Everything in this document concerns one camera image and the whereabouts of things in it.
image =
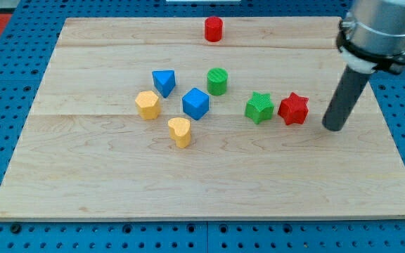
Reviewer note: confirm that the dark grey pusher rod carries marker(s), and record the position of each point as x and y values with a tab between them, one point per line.
347	93

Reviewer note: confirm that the green cylinder block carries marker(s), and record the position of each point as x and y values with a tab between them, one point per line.
217	81

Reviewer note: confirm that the red star block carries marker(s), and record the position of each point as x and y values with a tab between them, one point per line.
294	109

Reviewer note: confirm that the blue cube block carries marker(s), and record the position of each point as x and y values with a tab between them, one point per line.
196	103

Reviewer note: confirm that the yellow hexagon block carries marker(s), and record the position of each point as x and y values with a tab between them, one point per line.
148	105

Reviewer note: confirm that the red cylinder block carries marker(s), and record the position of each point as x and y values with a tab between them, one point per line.
213	28

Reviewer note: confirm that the light wooden board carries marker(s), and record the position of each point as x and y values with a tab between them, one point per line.
85	154

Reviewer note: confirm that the green star block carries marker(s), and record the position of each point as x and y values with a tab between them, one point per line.
259	107

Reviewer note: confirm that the yellow heart block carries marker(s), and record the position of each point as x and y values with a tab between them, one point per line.
180	131

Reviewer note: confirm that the blue triangle block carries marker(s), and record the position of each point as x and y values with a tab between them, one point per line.
164	81

